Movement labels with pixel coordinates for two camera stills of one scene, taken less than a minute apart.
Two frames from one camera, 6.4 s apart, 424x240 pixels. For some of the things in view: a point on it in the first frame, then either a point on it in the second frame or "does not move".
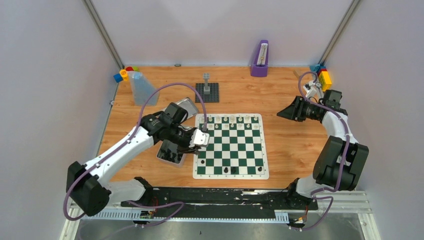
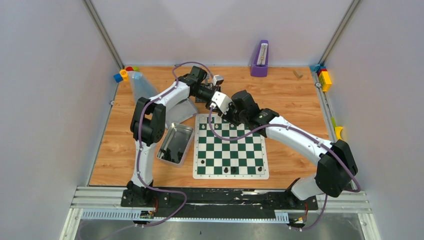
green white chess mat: (237, 148) does not move
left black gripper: (187, 144) → (209, 93)
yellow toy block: (325, 80) does not move
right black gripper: (294, 111) → (226, 117)
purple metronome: (260, 67) does not move
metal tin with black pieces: (168, 151) does not move
